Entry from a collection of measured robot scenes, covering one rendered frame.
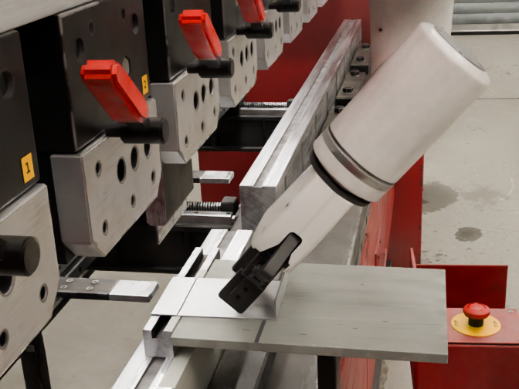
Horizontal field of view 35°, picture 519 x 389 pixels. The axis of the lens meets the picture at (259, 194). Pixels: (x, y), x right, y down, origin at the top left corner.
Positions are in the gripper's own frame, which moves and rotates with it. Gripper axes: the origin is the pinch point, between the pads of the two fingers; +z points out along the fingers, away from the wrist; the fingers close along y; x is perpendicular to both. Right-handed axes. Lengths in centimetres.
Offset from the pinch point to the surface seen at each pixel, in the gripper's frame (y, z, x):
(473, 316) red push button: -35.1, 0.0, 33.6
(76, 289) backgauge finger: 0.5, 13.8, -13.0
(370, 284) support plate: -4.9, -6.4, 11.0
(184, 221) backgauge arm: -58, 30, -7
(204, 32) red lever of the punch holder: 10.8, -20.8, -17.8
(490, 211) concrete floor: -281, 46, 103
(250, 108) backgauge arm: -133, 31, -10
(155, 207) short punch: 4.4, -2.3, -11.9
